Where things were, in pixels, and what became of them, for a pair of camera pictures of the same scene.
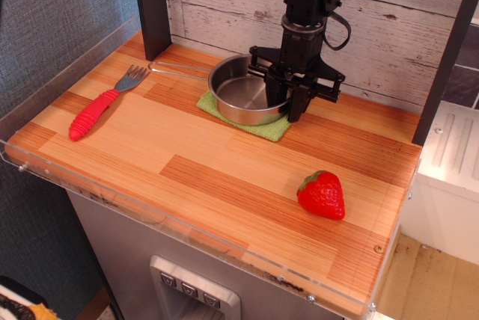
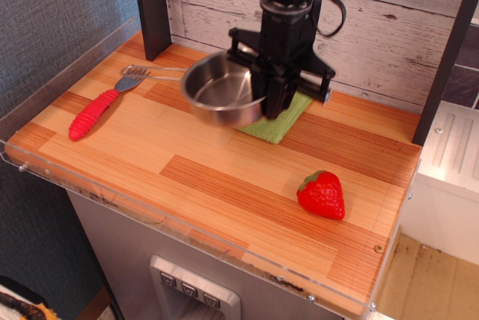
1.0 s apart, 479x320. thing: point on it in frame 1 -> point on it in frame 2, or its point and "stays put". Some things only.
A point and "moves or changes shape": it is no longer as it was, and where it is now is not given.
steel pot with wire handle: (239, 91) moves or changes shape
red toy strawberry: (321, 193) stays put
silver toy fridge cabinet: (152, 271) stays put
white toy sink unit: (442, 208) stays put
